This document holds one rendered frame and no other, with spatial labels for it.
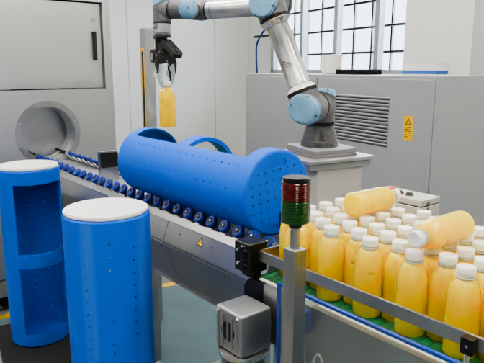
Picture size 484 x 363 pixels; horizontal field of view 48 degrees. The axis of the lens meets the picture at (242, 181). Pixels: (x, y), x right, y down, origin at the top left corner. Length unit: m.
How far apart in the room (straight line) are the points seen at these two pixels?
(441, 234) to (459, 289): 0.13
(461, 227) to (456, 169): 2.11
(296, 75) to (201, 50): 5.15
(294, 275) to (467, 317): 0.36
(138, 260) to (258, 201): 0.43
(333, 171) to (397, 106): 1.33
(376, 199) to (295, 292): 0.43
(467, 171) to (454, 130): 0.28
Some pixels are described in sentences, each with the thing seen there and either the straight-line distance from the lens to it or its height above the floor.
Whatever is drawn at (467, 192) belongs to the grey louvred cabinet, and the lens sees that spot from 3.53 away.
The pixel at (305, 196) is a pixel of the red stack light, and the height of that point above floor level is 1.22.
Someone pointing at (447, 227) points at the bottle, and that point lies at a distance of 1.27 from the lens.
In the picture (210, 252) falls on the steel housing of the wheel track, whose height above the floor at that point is 0.86.
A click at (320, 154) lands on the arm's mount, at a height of 1.17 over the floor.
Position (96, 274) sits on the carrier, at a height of 0.85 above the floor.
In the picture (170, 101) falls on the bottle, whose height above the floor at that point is 1.35.
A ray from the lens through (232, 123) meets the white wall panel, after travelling 7.39.
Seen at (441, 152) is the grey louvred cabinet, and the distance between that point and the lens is 3.29.
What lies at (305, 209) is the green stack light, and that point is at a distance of 1.16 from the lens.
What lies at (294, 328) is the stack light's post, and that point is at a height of 0.92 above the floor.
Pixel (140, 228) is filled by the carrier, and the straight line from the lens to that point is 1.79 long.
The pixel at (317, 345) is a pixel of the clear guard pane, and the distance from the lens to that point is 1.38.
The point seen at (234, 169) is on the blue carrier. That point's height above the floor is 1.17.
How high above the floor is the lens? 1.49
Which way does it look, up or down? 12 degrees down
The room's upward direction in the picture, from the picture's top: straight up
